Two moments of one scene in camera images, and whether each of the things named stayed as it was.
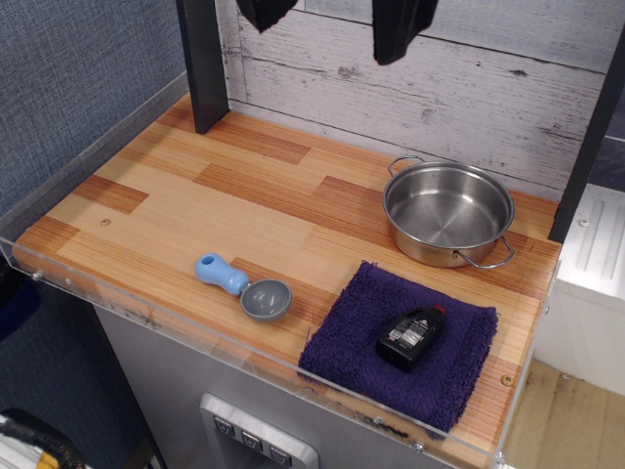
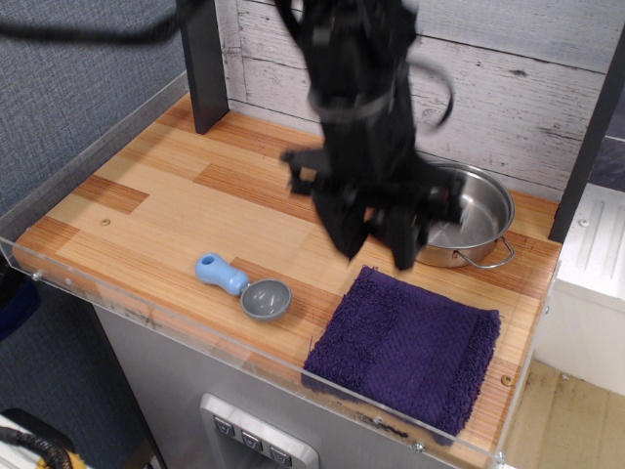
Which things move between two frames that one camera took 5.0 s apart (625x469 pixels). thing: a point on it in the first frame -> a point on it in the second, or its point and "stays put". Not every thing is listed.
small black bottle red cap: [400, 343] -> [443, 194]
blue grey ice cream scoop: [261, 300] stays put
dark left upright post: [204, 61] stays put
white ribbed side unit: [580, 333] stays put
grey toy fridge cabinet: [167, 377] stays put
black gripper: [395, 23] -> [370, 156]
